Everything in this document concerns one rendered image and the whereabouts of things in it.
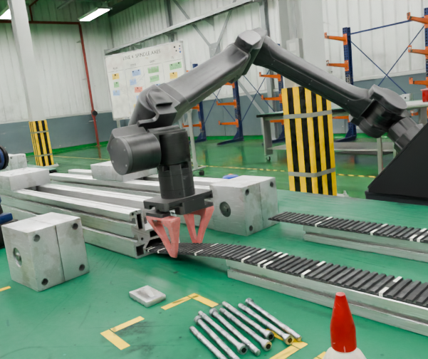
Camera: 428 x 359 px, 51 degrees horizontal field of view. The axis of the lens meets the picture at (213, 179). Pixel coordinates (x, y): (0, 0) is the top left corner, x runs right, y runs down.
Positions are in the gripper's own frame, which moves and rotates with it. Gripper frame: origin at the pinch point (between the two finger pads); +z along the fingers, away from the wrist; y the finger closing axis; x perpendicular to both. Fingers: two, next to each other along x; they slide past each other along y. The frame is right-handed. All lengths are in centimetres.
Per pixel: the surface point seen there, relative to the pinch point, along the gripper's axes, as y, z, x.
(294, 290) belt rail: 2.1, 1.2, 24.0
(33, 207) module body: 4, -3, -52
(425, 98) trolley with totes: -312, -9, -81
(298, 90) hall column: -290, -26, -182
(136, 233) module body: 4.0, -2.5, -8.1
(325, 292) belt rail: 2.2, 0.3, 28.7
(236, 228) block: -14.1, 0.7, -1.4
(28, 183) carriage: 0, -8, -65
